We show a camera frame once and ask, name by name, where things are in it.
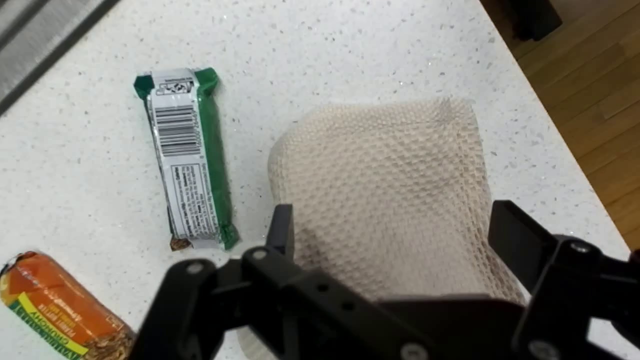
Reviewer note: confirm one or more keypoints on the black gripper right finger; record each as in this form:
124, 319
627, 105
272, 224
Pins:
567, 292

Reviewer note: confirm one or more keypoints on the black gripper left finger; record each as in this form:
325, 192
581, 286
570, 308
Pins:
266, 306

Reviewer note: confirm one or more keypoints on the beige waffle-weave towel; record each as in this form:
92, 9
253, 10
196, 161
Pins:
392, 192

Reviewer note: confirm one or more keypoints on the green wrapped snack bar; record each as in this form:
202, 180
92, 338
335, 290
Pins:
191, 161

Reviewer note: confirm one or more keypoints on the orange wrapped snack bar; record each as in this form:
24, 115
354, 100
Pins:
60, 310

